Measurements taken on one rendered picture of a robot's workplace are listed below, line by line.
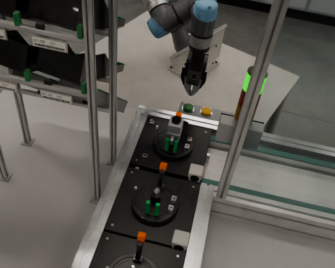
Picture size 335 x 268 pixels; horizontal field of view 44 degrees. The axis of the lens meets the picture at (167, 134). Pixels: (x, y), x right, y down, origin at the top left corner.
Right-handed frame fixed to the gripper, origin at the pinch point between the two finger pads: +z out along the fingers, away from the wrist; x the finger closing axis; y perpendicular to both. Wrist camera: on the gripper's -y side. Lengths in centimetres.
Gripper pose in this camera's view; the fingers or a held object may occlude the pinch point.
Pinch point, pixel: (190, 93)
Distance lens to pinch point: 151.5
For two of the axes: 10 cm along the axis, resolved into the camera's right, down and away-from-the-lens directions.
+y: 2.1, -6.8, 7.0
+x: -9.7, -2.2, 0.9
